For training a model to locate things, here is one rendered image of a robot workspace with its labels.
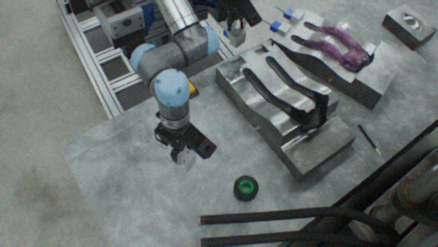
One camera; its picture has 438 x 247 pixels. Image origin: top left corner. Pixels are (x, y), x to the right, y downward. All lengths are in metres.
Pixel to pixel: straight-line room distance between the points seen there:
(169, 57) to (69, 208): 1.44
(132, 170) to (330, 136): 0.69
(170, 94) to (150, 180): 0.51
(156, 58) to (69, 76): 1.79
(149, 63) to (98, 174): 0.54
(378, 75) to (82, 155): 1.13
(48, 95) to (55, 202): 0.75
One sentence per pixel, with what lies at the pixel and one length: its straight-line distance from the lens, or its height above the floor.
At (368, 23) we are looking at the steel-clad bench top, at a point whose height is 0.80.
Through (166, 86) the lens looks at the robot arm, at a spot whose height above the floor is 1.30.
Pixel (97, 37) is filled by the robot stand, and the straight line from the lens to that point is 2.54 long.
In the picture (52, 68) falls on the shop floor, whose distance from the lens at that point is 2.75.
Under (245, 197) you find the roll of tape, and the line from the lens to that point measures 1.21.
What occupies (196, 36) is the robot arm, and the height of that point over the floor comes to 1.29.
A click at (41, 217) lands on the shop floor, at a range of 2.23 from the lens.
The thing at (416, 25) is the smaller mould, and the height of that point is 0.85.
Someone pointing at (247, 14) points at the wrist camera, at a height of 1.10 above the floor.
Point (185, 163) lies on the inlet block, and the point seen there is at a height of 0.96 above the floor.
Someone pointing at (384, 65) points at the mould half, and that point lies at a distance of 1.56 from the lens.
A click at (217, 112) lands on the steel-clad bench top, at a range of 1.39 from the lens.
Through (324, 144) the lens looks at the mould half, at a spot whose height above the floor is 0.86.
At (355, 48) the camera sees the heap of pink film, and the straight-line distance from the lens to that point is 1.58.
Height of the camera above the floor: 1.97
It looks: 59 degrees down
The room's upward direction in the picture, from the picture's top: 5 degrees clockwise
